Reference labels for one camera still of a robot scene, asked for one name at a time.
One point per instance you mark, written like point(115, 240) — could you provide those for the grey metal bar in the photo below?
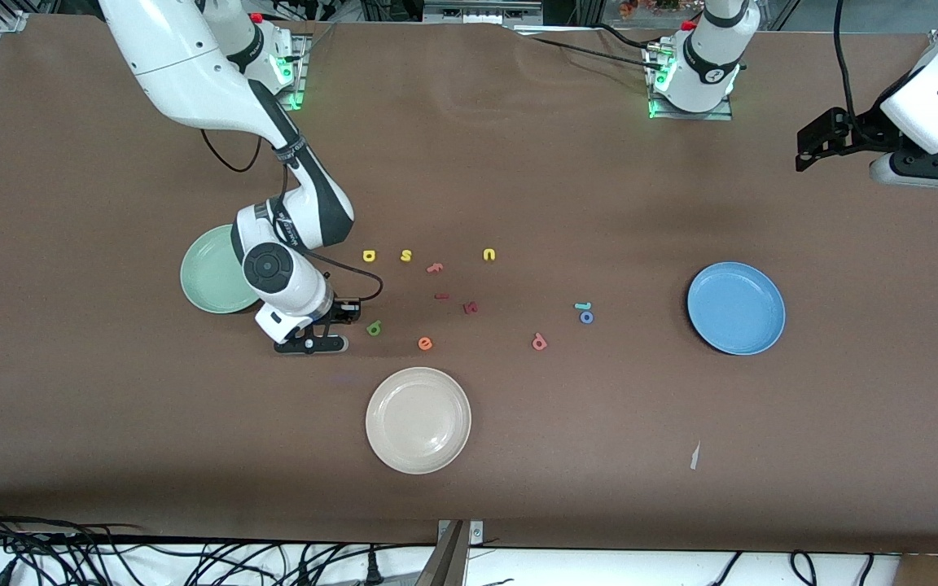
point(444, 561)

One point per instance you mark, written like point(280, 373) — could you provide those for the beige plate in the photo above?
point(418, 421)

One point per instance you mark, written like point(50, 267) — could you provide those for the light green plate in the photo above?
point(208, 281)

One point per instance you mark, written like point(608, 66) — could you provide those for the pink letter p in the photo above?
point(534, 337)

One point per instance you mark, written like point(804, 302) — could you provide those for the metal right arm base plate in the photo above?
point(300, 57)

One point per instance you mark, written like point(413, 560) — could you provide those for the black power plug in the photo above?
point(372, 570)

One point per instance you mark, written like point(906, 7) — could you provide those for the small white paper scrap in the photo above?
point(694, 456)

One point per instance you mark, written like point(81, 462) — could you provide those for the blue plate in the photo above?
point(736, 309)

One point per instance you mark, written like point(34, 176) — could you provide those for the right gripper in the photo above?
point(344, 310)

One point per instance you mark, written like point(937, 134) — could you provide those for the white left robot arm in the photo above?
point(713, 57)

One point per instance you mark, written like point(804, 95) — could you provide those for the green letter g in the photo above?
point(371, 330)

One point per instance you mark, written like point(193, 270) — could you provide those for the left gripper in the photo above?
point(866, 130)

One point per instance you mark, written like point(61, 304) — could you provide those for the small metal bracket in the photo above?
point(477, 533)

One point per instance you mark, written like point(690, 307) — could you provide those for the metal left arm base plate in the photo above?
point(689, 115)

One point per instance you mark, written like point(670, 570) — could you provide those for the aluminium frame profile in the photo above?
point(477, 12)

